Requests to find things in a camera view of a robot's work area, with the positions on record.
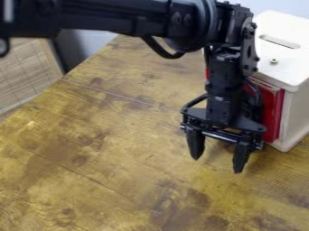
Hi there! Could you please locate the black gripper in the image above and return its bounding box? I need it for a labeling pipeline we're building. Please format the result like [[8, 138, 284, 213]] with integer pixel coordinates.
[[181, 52, 266, 173]]

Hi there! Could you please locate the red drawer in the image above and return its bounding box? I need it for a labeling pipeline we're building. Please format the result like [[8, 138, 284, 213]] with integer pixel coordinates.
[[205, 69, 284, 143]]

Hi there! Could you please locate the black metal drawer handle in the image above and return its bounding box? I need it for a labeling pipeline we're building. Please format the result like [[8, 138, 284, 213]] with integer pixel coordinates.
[[181, 93, 209, 113]]

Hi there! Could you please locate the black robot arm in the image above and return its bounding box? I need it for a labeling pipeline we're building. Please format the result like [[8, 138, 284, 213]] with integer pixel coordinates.
[[0, 0, 266, 172]]

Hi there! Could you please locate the white wooden box cabinet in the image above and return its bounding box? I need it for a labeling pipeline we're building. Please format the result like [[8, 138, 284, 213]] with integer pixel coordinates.
[[253, 11, 309, 152]]

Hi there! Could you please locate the wooden slatted panel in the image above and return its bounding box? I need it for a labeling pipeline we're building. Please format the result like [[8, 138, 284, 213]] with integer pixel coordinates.
[[0, 38, 63, 115]]

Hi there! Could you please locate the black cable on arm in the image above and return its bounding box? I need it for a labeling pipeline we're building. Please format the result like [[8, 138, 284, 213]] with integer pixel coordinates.
[[141, 35, 187, 60]]

